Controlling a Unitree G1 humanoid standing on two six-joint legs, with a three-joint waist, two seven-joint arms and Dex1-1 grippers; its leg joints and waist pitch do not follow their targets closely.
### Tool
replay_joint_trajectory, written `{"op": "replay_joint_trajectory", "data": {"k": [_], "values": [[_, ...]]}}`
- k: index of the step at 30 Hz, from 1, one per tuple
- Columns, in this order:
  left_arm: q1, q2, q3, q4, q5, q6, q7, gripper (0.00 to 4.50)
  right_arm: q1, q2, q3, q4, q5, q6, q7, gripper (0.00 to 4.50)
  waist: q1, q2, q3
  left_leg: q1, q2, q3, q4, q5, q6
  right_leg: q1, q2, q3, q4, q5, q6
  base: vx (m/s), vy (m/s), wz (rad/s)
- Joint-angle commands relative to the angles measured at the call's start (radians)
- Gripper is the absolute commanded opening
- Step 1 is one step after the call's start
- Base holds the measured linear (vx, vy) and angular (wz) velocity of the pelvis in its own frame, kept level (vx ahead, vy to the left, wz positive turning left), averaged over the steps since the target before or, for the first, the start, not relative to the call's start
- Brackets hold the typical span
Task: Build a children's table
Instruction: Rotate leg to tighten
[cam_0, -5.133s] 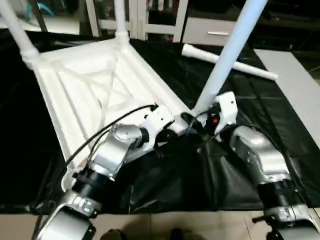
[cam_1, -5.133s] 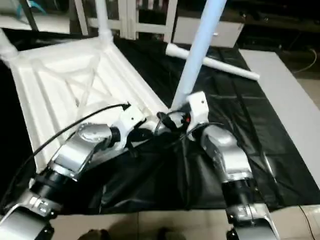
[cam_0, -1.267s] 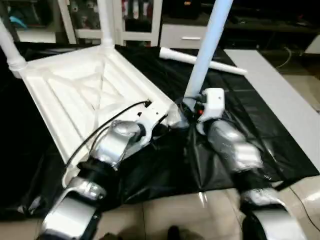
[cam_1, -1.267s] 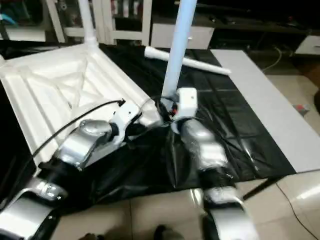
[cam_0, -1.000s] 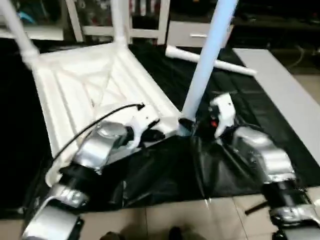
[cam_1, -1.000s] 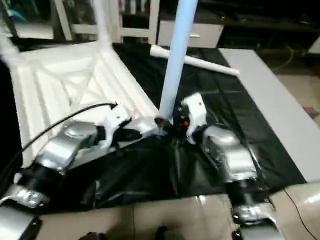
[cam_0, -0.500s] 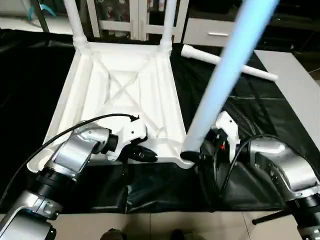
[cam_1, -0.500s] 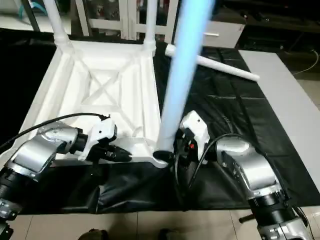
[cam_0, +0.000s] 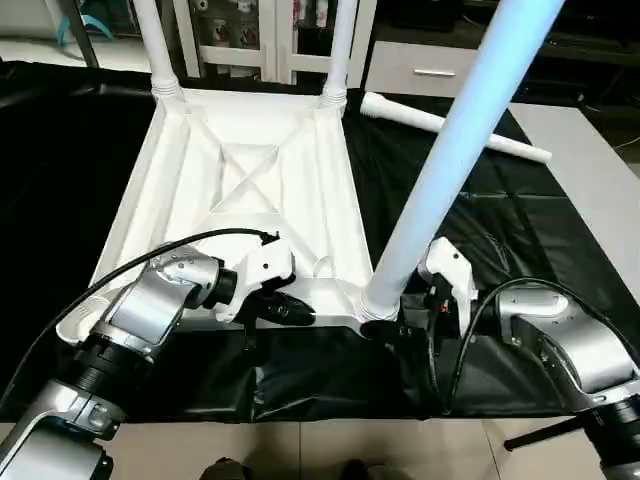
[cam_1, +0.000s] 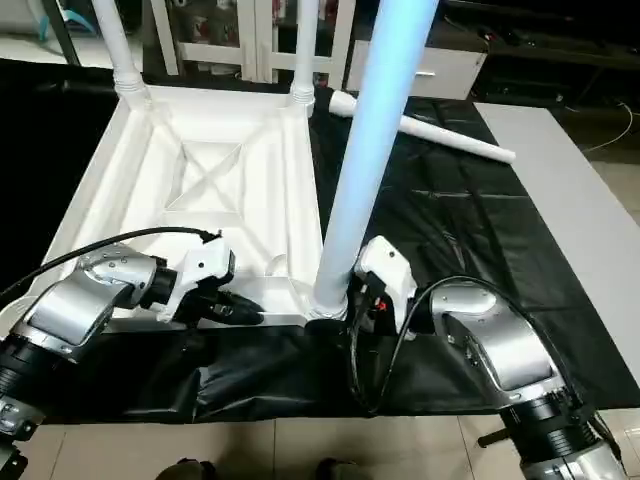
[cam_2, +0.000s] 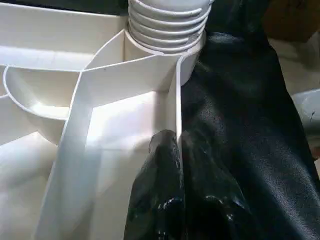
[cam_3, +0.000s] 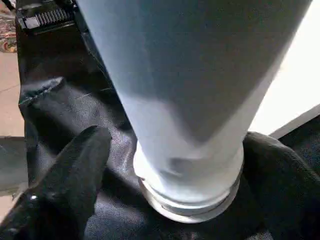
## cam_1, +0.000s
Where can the teal plastic object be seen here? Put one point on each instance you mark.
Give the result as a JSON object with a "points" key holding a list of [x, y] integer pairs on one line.
{"points": [[65, 25]]}

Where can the white side table board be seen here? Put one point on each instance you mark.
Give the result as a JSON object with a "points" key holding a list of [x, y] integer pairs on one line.
{"points": [[570, 210]]}

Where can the black metal table leg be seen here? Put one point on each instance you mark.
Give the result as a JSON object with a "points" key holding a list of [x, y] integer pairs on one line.
{"points": [[493, 437]]}

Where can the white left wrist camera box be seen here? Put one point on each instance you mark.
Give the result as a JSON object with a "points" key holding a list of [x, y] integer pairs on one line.
{"points": [[200, 268]]}

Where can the white plastic table leg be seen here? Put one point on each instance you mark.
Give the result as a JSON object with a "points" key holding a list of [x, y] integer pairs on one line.
{"points": [[118, 50], [440, 135], [370, 140], [305, 50]]}

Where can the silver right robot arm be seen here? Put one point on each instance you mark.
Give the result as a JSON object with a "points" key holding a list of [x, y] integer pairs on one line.
{"points": [[500, 350]]}

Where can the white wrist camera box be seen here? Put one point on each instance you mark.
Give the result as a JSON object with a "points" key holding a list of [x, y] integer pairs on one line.
{"points": [[385, 268], [200, 268]]}

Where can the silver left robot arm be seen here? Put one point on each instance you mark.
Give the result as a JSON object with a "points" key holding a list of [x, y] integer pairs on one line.
{"points": [[70, 310]]}

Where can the white low drawer unit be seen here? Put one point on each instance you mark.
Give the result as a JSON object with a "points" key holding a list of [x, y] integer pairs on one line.
{"points": [[440, 72]]}

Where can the black plastic work mat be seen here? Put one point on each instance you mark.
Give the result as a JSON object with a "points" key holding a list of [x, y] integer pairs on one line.
{"points": [[470, 250]]}

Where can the white plastic children's table top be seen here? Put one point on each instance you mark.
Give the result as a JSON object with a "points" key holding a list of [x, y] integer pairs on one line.
{"points": [[200, 190]]}

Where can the white glass door cabinet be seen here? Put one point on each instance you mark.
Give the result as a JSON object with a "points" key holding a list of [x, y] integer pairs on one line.
{"points": [[240, 40]]}

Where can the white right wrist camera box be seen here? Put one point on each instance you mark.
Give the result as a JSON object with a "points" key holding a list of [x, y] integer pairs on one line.
{"points": [[385, 268]]}

